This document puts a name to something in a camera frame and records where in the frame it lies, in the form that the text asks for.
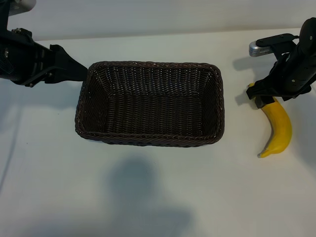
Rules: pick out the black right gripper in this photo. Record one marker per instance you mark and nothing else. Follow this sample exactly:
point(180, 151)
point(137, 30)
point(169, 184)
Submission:
point(288, 79)

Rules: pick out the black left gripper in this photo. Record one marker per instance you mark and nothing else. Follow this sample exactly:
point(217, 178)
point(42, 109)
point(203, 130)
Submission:
point(19, 59)

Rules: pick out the yellow banana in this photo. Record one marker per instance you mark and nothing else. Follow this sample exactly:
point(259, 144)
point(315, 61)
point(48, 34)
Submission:
point(281, 126)

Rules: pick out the dark brown wicker basket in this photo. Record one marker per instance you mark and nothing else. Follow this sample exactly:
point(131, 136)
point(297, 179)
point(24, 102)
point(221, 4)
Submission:
point(150, 103)

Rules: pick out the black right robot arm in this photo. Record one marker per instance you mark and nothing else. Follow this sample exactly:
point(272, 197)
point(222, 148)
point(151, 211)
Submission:
point(308, 32)

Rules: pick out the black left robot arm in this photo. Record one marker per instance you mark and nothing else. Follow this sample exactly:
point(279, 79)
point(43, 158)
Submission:
point(3, 14)

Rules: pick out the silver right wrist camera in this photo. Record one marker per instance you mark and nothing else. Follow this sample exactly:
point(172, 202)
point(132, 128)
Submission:
point(259, 50)

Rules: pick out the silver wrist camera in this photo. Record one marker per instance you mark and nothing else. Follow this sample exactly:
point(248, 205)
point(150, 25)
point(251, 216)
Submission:
point(259, 50)
point(23, 4)

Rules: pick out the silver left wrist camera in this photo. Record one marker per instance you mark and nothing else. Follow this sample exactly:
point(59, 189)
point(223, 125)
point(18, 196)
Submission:
point(23, 4)

